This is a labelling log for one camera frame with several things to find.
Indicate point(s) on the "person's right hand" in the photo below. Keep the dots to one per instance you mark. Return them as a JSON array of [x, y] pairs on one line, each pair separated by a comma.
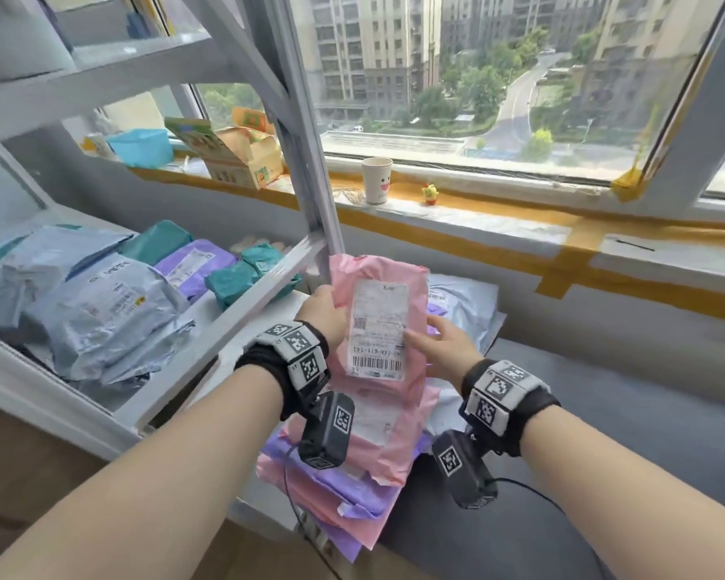
[[447, 353]]

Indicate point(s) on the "person's left hand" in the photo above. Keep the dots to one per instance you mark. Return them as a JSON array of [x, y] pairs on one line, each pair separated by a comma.
[[323, 314]]

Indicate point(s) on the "grey-white mailer bag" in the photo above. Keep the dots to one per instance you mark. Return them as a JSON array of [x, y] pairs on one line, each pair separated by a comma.
[[465, 302]]

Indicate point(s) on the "pink plastic package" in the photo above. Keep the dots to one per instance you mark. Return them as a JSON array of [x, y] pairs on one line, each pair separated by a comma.
[[386, 440], [338, 519], [374, 271]]

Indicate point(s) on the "person's right forearm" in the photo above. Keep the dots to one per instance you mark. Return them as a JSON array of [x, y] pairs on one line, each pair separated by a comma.
[[640, 495]]

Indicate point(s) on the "person's left forearm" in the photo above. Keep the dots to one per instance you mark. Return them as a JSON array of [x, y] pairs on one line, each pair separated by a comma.
[[157, 477]]

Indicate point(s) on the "left marker wristband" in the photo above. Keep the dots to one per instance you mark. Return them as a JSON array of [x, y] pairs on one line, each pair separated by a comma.
[[290, 350]]

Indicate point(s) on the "marker wristband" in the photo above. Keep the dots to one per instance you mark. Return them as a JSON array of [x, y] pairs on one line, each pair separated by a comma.
[[290, 350], [501, 392]]

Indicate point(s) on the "white metal shelf rack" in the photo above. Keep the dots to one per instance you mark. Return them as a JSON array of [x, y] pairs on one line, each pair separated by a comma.
[[260, 332]]

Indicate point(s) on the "right marker wristband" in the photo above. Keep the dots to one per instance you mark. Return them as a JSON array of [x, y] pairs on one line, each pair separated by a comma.
[[501, 392]]

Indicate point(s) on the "white radiator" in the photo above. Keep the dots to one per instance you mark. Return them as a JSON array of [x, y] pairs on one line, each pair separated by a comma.
[[254, 244]]

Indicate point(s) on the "white paper cup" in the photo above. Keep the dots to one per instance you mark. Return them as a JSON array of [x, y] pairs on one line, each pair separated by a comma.
[[376, 181]]

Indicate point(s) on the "yellow rubber duck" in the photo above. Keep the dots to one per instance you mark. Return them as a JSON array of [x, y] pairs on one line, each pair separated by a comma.
[[430, 195]]

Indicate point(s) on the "colourful printed paper box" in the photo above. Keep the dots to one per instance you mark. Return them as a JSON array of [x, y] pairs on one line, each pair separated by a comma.
[[241, 157]]

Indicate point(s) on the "clear grey plastic bag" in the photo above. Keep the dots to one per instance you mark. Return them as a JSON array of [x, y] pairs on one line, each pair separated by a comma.
[[109, 314]]

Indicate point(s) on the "yellow tape piece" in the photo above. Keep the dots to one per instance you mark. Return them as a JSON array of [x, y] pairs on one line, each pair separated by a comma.
[[627, 184]]

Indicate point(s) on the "blue plastic basket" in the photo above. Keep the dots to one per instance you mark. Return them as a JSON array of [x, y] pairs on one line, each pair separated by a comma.
[[139, 147]]

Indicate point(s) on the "white framed window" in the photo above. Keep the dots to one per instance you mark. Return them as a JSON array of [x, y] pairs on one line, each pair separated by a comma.
[[689, 144]]

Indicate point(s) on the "thin colourful books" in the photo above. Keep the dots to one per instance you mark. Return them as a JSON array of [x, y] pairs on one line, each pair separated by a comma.
[[148, 14]]

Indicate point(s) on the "white cylindrical canister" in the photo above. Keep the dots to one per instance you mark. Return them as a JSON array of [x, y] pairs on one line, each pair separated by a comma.
[[18, 42]]

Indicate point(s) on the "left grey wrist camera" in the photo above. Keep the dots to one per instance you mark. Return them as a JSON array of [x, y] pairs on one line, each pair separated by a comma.
[[329, 428]]

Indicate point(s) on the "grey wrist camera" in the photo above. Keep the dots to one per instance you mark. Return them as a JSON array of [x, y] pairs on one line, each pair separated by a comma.
[[462, 471], [329, 428]]

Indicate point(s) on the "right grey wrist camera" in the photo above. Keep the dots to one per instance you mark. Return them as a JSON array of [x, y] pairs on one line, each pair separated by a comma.
[[462, 471]]

